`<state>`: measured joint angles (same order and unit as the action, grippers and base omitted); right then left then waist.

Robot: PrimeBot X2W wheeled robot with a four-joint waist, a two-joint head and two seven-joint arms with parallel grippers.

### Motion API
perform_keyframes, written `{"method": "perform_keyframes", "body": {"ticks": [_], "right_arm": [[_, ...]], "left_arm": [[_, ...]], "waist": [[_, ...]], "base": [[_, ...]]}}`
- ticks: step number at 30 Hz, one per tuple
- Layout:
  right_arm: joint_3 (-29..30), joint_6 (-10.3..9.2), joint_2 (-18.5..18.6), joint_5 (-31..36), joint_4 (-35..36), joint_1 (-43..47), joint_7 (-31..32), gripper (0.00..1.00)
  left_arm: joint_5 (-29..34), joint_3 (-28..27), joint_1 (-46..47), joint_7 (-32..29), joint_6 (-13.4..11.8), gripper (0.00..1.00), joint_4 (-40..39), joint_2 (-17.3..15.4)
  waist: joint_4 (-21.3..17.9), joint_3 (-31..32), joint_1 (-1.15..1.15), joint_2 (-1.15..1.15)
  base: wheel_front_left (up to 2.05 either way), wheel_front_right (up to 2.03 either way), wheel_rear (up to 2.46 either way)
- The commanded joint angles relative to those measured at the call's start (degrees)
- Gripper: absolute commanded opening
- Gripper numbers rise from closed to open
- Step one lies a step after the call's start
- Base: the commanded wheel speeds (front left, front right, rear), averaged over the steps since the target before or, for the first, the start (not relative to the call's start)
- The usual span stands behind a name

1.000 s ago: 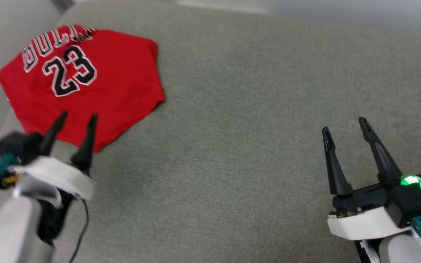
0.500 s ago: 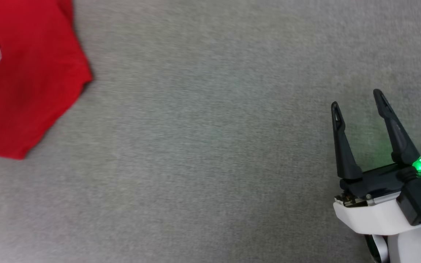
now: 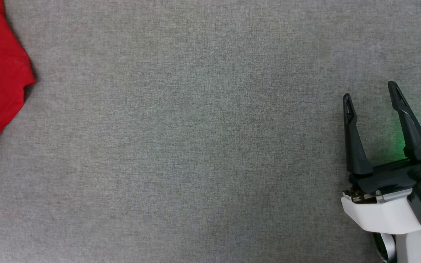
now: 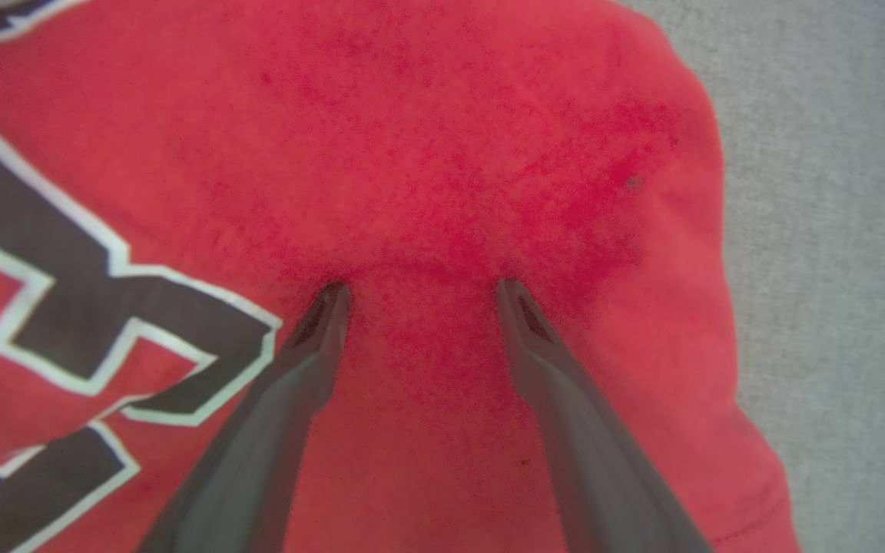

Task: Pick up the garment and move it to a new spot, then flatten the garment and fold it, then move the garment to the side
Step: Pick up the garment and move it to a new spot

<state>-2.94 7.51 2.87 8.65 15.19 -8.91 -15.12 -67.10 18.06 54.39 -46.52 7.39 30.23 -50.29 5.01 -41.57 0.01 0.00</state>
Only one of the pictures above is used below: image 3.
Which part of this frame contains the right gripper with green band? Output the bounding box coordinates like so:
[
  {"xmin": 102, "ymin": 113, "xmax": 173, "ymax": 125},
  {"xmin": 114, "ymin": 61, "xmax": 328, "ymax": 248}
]
[{"xmin": 341, "ymin": 81, "xmax": 421, "ymax": 235}]

